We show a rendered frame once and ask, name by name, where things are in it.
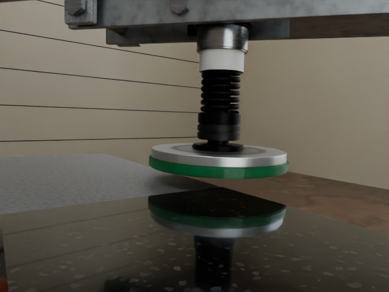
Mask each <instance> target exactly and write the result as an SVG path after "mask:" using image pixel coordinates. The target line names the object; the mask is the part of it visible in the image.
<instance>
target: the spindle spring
mask: <svg viewBox="0 0 389 292"><path fill-rule="evenodd" d="M213 75H232V76H216V77H210V76H213ZM239 75H241V72H238V71H232V70H209V71H205V72H203V73H202V75H201V77H202V78H203V80H202V81H201V84H202V85H203V86H202V87H201V91H202V92H203V93H202V94H201V98H203V99H202V100H201V102H200V103H201V104H202V105H204V106H201V108H200V110H201V111H202V112H208V111H209V110H231V113H237V114H239V112H238V111H236V110H237V109H239V108H240V106H239V105H238V104H221V105H209V104H212V103H238V102H239V101H240V99H239V98H238V97H216V98H209V97H211V96H239V95H240V92H239V91H238V90H219V91H210V90H213V89H239V88H240V87H241V86H240V85H239V84H238V82H240V81H241V79H240V77H237V76H239ZM211 82H232V83H215V84H210V83H211Z"/></svg>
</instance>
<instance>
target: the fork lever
mask: <svg viewBox="0 0 389 292"><path fill-rule="evenodd" d="M64 10H66V11H67V12H69V13H70V14H72V15H74V16H76V17H77V16H78V15H80V14H81V13H82V12H84V11H85V0H64ZM242 22H253V28H252V29H251V30H250V31H249V35H248V40H249V41H262V40H282V39H320V38H358V37H389V0H97V24H90V25H68V28H69V29H72V30H90V29H103V28H106V44H108V45H129V44H149V43H187V42H197V36H188V35H187V29H188V25H192V24H217V23H242Z"/></svg>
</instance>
